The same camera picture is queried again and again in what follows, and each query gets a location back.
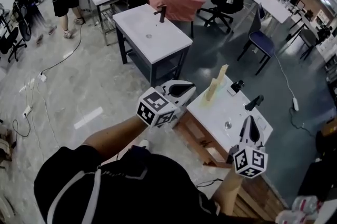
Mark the white table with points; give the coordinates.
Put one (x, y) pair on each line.
(273, 7)

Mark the black swivel chair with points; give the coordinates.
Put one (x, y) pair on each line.
(10, 41)

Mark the small black bottle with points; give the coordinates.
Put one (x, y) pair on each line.
(237, 85)

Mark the small white box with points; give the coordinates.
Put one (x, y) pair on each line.
(231, 92)

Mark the blue chair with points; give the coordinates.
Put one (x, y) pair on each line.
(262, 42)

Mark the white sink top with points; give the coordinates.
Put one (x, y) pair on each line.
(218, 117)

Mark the grey chair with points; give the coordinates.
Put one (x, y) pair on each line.
(309, 38)

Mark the black faucet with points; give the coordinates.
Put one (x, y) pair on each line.
(254, 103)

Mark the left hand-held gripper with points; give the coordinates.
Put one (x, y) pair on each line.
(158, 107)

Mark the wooden sink cabinet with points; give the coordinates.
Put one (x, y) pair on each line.
(250, 196)

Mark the white power strip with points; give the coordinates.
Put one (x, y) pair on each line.
(42, 77)
(296, 104)
(27, 111)

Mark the white sink on dark frame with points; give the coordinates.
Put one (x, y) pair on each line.
(150, 30)

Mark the person's left forearm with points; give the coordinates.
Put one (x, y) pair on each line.
(116, 136)

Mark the person's black shirt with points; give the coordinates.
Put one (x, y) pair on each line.
(126, 191)

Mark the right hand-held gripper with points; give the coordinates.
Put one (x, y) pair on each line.
(250, 162)

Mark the person's white shoe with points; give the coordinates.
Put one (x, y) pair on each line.
(144, 143)

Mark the dark bronze faucet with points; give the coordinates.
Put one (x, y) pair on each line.
(161, 13)

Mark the white pink sneakers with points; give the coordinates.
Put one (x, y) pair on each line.
(302, 208)

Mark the person's right forearm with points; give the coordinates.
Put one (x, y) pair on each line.
(227, 194)

